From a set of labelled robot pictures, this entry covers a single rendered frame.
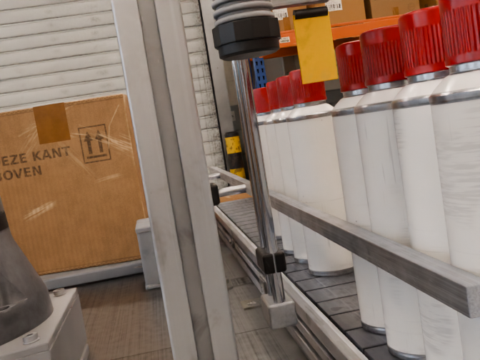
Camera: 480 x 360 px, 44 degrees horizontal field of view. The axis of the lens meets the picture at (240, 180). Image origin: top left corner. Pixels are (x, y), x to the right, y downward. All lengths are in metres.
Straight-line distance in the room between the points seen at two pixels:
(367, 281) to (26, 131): 0.70
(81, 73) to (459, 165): 4.55
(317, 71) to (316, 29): 0.03
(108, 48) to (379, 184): 4.46
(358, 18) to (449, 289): 4.15
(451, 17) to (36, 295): 0.41
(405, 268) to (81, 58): 4.54
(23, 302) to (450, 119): 0.39
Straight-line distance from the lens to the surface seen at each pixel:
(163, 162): 0.41
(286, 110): 0.65
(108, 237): 1.00
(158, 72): 0.42
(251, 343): 0.60
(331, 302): 0.53
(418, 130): 0.32
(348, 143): 0.42
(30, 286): 0.56
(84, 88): 4.76
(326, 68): 0.50
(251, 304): 0.71
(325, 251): 0.60
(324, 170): 0.58
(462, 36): 0.28
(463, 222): 0.28
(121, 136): 0.98
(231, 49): 0.30
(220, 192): 0.80
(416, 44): 0.33
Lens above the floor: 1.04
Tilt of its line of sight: 5 degrees down
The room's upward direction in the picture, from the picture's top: 9 degrees counter-clockwise
